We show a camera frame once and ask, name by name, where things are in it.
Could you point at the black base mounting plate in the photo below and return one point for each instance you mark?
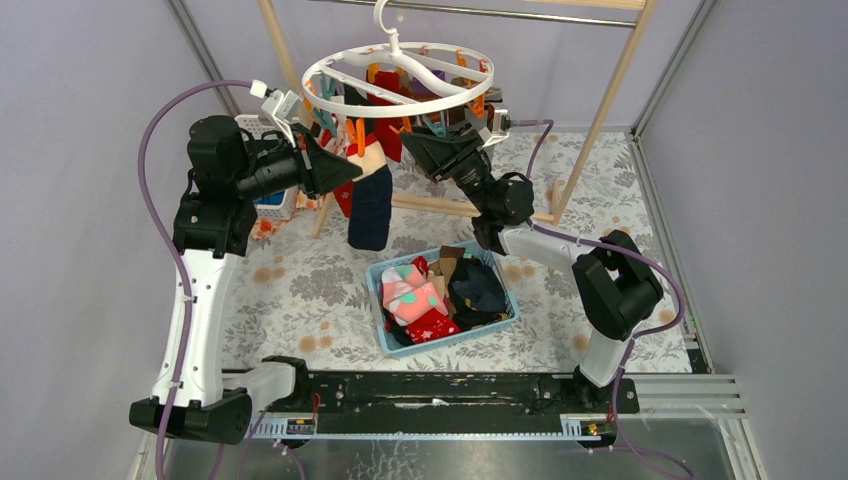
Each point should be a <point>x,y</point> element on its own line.
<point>428,405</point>

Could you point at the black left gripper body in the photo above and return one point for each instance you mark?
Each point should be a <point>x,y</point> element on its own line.
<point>305,166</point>

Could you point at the pink green patterned sock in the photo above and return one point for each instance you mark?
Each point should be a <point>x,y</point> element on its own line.
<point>408,295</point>

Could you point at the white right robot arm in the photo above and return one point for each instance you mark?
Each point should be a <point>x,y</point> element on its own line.
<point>617,286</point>

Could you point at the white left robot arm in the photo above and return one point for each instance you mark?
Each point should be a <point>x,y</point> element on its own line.
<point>190,399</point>

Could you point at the blue plastic sock basket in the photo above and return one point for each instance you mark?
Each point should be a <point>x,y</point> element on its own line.
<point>387,341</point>

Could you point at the dark navy sock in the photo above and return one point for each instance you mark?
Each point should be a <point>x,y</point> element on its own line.
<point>476,294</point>

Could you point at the white plastic laundry basket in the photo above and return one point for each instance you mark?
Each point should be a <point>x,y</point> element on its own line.
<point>280,206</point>

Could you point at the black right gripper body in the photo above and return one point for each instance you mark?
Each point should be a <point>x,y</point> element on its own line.
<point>474,177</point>

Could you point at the red santa sock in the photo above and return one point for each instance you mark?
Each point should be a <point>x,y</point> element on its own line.
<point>344,198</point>

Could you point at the orange floral cloth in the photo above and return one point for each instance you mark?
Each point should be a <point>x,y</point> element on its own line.
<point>265,227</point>

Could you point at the brown sock in basket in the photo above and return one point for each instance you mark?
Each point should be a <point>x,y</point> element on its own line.
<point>449,256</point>

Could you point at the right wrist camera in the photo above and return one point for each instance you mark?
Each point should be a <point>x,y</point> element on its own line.
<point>495,127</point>

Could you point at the white round clip hanger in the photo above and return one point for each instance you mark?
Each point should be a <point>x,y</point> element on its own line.
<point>435,77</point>

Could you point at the navy cream-cuffed sock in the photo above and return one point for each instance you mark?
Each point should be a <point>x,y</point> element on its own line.
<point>371,207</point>

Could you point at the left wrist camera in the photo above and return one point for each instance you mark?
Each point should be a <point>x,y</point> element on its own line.
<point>281,109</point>

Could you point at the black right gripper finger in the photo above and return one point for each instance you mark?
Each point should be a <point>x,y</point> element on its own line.
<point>437,170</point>
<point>462,145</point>

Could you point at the red snowflake sock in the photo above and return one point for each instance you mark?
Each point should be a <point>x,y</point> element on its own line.
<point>431,326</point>

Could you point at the red hanging sock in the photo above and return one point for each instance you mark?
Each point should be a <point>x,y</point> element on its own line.
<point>386,129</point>

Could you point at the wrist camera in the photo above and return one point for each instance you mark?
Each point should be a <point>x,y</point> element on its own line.
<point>495,127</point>
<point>281,109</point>

